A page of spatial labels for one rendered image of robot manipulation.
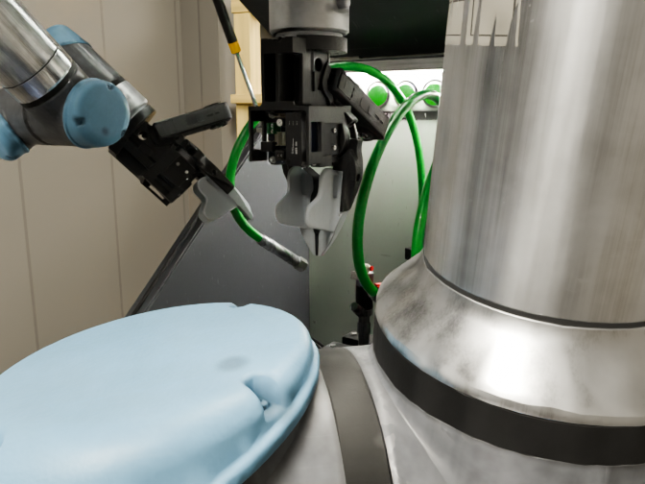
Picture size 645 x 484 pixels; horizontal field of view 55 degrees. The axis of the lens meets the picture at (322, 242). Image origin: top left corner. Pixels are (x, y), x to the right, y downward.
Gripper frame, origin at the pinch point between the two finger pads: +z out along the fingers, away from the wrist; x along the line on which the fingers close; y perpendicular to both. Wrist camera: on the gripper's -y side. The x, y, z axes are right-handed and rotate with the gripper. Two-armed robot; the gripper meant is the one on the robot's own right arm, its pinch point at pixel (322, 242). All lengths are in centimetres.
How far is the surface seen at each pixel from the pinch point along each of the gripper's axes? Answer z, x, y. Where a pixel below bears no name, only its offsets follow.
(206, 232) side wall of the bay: 8, -43, -26
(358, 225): 0.5, -3.6, -13.0
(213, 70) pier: -31, -161, -149
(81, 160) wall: 5, -175, -90
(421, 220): -0.7, 4.4, -14.3
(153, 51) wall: -39, -177, -130
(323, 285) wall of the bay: 24, -39, -57
